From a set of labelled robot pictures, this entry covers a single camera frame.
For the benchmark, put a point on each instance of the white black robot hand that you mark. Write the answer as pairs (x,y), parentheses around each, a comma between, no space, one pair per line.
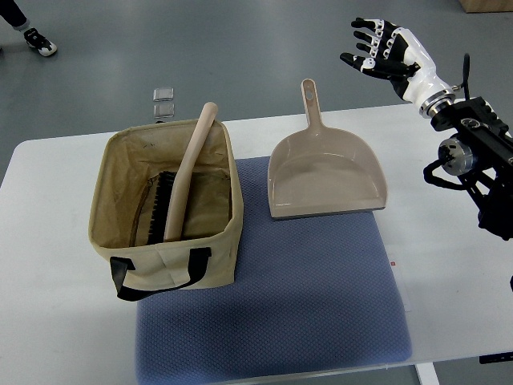
(394,53)

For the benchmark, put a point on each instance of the pink hand broom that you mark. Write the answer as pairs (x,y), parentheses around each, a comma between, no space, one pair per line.
(167,218)

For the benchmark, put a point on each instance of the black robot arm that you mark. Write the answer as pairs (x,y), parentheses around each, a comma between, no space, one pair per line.
(477,159)

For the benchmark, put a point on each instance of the beige fabric bag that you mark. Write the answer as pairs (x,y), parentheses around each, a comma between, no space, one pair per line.
(125,194)

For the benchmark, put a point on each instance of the cardboard box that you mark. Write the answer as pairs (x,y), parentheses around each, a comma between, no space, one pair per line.
(486,6)

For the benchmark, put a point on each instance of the pink dustpan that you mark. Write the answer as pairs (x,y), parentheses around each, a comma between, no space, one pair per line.
(321,170)

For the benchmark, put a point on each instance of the upper floor socket plate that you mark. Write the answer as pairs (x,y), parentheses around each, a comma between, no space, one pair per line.
(161,94)

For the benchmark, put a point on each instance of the blue cushion mat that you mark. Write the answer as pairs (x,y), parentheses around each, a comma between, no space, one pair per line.
(310,294)

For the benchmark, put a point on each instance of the black table control panel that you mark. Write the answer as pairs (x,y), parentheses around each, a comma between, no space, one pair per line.
(496,358)

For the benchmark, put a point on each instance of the white table leg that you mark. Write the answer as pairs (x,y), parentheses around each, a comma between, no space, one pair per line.
(426,374)

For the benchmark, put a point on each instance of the person in dark trousers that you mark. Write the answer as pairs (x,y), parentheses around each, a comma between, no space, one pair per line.
(13,15)

